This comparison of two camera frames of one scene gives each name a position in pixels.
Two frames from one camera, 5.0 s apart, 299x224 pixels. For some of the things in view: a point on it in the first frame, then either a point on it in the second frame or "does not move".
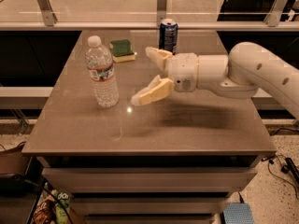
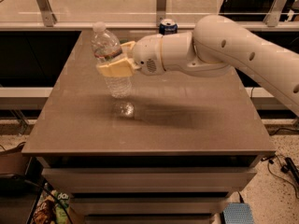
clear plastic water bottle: (99, 63) -> (106, 47)
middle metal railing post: (162, 4) does not move
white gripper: (183, 71) -> (147, 55)
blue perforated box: (237, 214) does not move
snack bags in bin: (52, 206) does not move
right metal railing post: (276, 11) does not move
